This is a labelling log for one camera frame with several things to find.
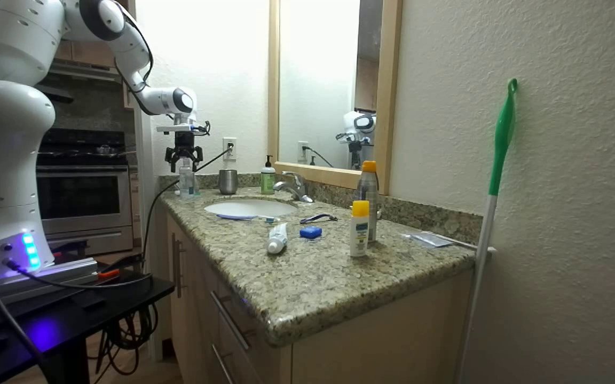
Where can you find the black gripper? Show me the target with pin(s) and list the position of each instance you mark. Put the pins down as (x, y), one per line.
(185, 144)

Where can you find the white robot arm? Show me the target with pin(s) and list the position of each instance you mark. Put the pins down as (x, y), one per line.
(10, 142)

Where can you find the green soap dispenser bottle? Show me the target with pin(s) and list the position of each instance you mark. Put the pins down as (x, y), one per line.
(268, 181)

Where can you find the white bottle with yellow cap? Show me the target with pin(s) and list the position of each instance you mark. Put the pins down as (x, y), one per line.
(359, 232)

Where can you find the steel cup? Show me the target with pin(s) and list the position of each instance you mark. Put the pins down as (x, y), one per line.
(228, 182)

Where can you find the white oval sink basin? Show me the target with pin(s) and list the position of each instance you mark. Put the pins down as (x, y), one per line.
(246, 211)

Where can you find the steel oven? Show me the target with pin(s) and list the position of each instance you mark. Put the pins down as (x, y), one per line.
(85, 192)

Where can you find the chrome faucet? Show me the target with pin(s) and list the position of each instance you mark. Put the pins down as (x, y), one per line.
(294, 188)

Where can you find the white toothpaste tube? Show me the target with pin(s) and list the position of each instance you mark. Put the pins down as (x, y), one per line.
(277, 239)

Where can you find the orange clamp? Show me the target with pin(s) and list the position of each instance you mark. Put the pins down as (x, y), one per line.
(109, 275)

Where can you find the small blue container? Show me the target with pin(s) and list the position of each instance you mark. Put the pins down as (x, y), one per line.
(311, 232)

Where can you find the black eyeglasses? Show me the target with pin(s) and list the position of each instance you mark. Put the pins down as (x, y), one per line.
(322, 216)

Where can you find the wood framed mirror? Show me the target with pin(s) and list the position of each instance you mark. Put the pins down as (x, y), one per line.
(322, 78)

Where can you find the black robot stand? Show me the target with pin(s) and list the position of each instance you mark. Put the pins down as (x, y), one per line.
(64, 321)

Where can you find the wooden vanity cabinet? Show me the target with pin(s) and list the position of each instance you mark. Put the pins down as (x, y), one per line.
(363, 343)

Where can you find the white wall outlet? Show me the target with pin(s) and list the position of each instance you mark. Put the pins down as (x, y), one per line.
(230, 145)

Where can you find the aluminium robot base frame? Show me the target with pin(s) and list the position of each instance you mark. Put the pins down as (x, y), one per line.
(30, 279)

